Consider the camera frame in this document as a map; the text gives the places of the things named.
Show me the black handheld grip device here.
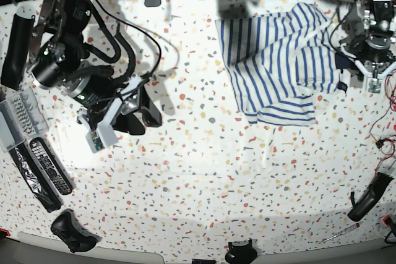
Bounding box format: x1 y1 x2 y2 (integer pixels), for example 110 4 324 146
347 172 394 222

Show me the black tv remote control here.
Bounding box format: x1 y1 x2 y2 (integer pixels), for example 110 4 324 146
29 137 74 195

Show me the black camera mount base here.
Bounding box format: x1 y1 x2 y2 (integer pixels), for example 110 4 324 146
225 239 258 264

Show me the red black connector block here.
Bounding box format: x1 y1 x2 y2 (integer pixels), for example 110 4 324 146
383 215 393 226

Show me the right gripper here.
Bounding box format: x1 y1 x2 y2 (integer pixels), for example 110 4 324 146
60 66 162 147

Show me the black foil wrapped bar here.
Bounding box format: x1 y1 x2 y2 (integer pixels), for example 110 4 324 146
9 143 62 213

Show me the clear plastic bit case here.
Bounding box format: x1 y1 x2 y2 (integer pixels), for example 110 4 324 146
1 87 49 152

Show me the black game controller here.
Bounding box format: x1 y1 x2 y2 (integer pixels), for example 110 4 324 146
50 210 98 253

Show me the small tester screwdriver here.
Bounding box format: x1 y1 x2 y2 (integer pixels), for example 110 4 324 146
323 223 360 242

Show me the red black wire bundle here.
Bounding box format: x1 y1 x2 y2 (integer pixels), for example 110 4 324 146
369 61 396 172

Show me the blue white striped t-shirt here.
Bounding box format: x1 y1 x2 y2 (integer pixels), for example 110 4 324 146
215 2 341 126

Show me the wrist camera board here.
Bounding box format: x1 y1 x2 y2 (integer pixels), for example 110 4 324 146
366 78 382 94
85 130 104 153

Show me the black cylindrical sleeve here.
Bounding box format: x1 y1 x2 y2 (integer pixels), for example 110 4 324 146
1 14 35 91

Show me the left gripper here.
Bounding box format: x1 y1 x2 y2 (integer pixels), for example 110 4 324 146
334 33 395 93

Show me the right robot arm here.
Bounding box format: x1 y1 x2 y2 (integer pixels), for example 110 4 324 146
27 0 162 152

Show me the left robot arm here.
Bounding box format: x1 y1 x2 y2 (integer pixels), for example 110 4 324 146
339 0 395 93

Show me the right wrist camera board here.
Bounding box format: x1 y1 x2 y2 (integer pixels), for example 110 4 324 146
85 130 104 153

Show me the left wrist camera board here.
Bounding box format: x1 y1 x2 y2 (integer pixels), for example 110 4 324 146
366 78 382 94

